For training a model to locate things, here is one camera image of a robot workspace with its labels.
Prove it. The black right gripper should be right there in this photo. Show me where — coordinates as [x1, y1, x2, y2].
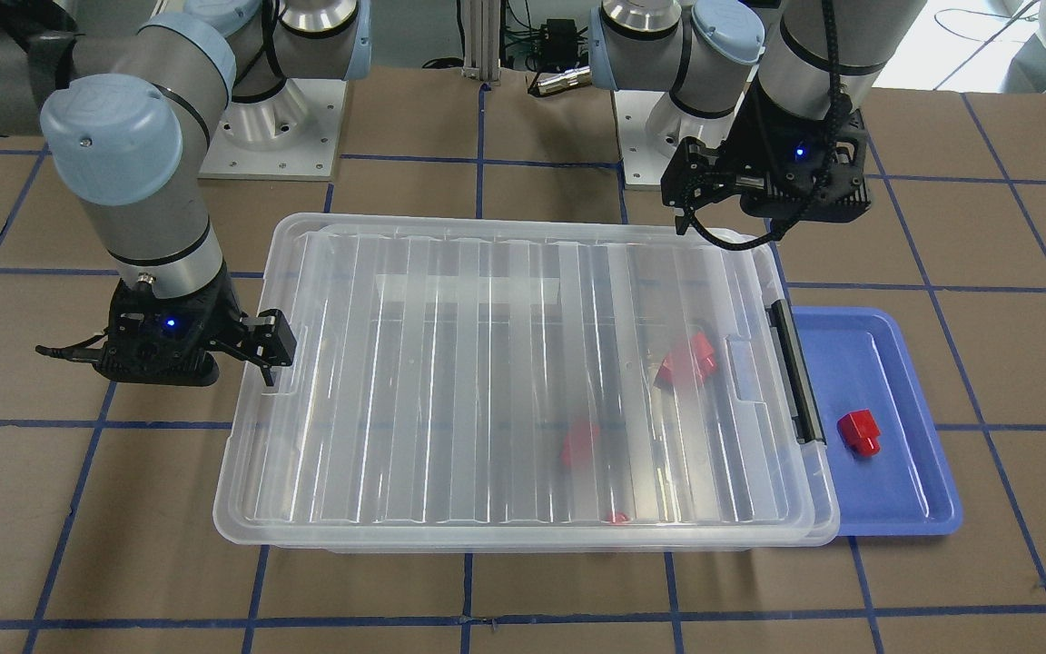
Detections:
[35, 276, 296, 388]

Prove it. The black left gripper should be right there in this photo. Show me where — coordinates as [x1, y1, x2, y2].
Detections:
[661, 86, 872, 239]

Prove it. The clear plastic box lid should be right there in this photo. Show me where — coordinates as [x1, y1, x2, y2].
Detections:
[213, 213, 840, 551]

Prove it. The red block from tray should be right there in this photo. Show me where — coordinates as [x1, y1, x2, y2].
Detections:
[837, 409, 883, 459]

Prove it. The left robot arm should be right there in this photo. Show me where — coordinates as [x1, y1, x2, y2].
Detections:
[587, 1, 924, 252]

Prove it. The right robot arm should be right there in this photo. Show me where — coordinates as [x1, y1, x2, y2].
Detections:
[0, 1, 372, 388]

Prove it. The clear plastic storage box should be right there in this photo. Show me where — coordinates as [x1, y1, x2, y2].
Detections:
[278, 215, 842, 554]

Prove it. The red block box centre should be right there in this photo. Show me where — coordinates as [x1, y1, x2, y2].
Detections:
[560, 419, 601, 471]

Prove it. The silver cylinder connector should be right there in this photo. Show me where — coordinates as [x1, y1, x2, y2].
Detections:
[528, 66, 593, 98]

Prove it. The red block lower pair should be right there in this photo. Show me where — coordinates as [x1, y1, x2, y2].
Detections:
[653, 352, 714, 389]

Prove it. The red block pair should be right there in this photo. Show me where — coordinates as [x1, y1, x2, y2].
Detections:
[676, 331, 718, 381]
[653, 352, 714, 389]

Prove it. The red block upper pair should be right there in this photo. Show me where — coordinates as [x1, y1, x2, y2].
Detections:
[676, 331, 718, 381]

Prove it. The black power adapter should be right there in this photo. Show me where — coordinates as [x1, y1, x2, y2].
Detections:
[538, 18, 578, 67]

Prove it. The blue plastic tray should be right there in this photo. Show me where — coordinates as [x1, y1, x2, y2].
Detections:
[793, 306, 963, 537]

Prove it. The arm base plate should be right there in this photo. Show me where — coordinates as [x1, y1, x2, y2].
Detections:
[200, 78, 349, 181]
[613, 90, 735, 191]

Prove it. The black box latch handle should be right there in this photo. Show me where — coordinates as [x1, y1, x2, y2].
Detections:
[766, 298, 826, 444]

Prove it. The aluminium frame post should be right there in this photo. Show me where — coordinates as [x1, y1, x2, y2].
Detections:
[459, 1, 505, 87]

